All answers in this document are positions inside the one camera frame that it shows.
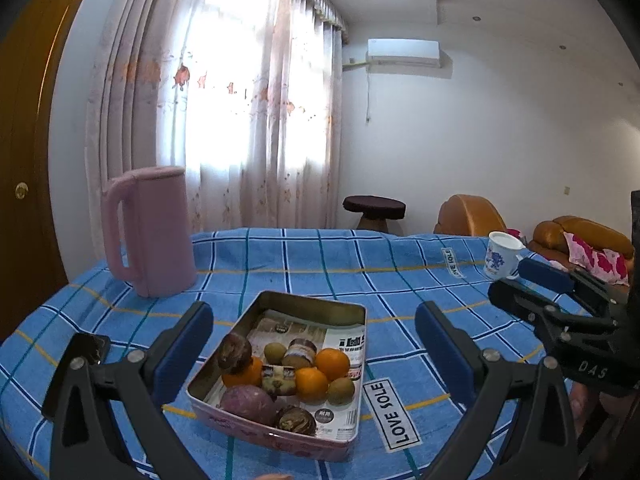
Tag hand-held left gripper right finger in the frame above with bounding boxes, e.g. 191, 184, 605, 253
415, 301, 588, 480

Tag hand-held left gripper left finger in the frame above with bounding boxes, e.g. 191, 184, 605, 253
41, 301, 215, 480

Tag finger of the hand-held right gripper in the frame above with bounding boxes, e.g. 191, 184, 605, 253
518, 257, 632, 311
488, 280, 623, 358

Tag dark brown round fruit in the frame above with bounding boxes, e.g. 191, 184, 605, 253
218, 333, 253, 375
274, 405, 317, 437

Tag purple sweet potato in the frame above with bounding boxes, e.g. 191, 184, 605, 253
219, 384, 277, 426

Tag cut brown fruit piece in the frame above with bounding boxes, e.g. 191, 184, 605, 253
261, 364, 298, 396
281, 338, 318, 370

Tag large orange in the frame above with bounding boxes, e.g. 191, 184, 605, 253
315, 347, 351, 382

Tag rectangular metal tin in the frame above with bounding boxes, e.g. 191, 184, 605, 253
186, 290, 368, 463

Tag person's right hand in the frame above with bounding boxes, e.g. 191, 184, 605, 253
570, 382, 631, 441

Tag orange leather sofa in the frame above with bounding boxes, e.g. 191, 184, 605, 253
527, 216, 636, 286

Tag white mug with blue print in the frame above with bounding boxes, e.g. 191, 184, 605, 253
483, 231, 525, 281

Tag pink floral cushion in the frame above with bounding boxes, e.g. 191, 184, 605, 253
563, 232, 630, 286

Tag black smartphone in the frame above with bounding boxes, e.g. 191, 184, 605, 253
75, 332, 112, 366

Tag blue checked tablecloth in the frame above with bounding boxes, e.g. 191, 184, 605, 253
0, 227, 601, 480

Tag pink electric kettle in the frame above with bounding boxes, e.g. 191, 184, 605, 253
101, 165, 197, 298

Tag dark round stool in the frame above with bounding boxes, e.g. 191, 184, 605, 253
342, 195, 407, 233

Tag floral sheer curtain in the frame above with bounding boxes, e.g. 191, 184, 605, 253
85, 0, 351, 241

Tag white air conditioner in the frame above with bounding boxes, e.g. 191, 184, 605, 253
367, 38, 442, 68

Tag wooden door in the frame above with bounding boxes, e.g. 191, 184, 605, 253
0, 0, 101, 341

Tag air conditioner cable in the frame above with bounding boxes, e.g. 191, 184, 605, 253
342, 57, 373, 123

